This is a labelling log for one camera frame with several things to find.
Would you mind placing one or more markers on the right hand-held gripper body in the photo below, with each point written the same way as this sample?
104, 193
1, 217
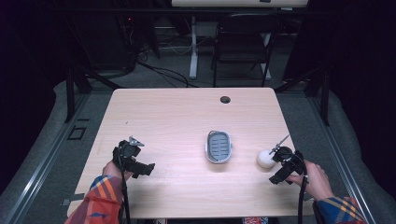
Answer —
288, 163

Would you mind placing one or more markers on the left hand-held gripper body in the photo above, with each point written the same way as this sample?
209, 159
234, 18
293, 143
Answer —
134, 161

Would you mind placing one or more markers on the white round soap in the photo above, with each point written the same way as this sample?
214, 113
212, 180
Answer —
265, 159

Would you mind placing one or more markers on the grey and white soap dish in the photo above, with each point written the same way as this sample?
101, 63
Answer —
218, 146

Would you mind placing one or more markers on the person's left hand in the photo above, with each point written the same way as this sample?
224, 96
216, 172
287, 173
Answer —
111, 170

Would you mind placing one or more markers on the person's right hand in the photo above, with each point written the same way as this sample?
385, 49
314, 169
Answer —
314, 180

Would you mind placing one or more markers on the black tape square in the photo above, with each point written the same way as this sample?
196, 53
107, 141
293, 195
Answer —
77, 132

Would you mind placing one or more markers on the black metal stand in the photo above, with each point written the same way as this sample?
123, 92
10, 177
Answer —
71, 93
325, 96

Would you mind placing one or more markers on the red patterned cloth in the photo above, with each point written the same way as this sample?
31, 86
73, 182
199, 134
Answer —
255, 220

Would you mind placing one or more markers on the grey tape strip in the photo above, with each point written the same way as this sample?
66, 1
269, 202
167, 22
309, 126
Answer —
73, 198

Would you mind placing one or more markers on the white desk leg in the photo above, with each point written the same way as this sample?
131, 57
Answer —
267, 62
194, 53

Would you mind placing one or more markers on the dark computer tower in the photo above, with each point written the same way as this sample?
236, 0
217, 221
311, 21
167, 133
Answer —
127, 37

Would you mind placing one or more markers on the black folding chair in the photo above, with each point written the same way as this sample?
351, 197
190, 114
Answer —
243, 40

